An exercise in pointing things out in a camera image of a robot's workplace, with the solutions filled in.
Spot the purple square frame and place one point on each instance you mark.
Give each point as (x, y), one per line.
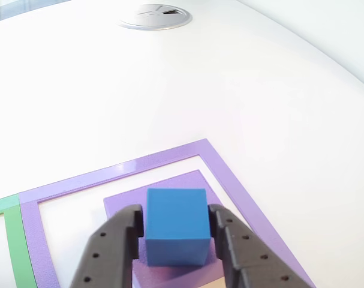
(109, 174)

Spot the green square frame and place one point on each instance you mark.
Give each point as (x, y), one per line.
(16, 240)

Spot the small blue cube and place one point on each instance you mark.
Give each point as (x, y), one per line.
(175, 219)

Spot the purple block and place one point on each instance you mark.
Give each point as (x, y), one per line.
(181, 183)

